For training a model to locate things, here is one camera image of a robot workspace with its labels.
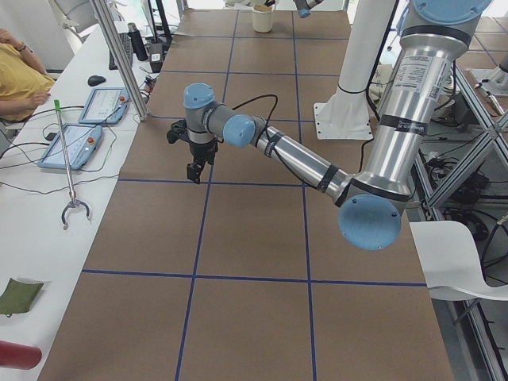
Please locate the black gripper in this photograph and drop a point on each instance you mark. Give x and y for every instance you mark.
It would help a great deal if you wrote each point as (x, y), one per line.
(202, 151)

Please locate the upper blue teach pendant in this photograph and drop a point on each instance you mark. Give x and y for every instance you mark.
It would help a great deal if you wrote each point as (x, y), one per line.
(105, 105)

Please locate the blue teach pendant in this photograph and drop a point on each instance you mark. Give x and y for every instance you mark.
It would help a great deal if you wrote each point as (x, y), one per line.
(105, 105)
(81, 141)

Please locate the brown table mat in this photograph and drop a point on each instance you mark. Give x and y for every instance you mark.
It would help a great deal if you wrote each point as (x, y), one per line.
(244, 276)

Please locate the lower blue teach pendant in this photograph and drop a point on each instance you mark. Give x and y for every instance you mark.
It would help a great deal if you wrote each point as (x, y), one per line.
(81, 141)

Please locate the black water bottle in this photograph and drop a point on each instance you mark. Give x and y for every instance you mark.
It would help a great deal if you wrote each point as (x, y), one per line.
(137, 42)

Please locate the black computer mouse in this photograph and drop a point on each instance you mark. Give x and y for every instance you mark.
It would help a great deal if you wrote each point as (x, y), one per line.
(95, 80)

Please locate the cream swing-lid trash bin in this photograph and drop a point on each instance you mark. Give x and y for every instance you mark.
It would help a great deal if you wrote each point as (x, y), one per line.
(262, 18)

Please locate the person in yellow shirt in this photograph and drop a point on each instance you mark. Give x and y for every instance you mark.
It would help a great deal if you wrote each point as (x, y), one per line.
(25, 84)

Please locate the green bean bag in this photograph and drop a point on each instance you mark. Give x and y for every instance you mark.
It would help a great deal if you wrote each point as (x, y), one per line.
(18, 297)

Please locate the white chair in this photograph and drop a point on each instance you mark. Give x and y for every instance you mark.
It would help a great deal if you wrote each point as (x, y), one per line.
(450, 261)

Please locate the red cylinder bottle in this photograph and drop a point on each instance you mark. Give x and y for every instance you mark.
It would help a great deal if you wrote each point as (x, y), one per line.
(19, 356)

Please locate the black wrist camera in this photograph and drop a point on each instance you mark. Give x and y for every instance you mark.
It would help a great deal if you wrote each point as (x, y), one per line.
(177, 131)

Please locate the green-handled reacher grabber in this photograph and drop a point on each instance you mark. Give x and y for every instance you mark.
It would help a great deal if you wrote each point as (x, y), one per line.
(74, 203)

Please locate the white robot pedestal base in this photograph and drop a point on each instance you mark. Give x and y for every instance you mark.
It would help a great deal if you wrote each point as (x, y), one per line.
(345, 115)

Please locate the grey aluminium frame post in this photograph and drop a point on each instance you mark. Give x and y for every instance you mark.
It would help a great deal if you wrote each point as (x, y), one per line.
(110, 33)

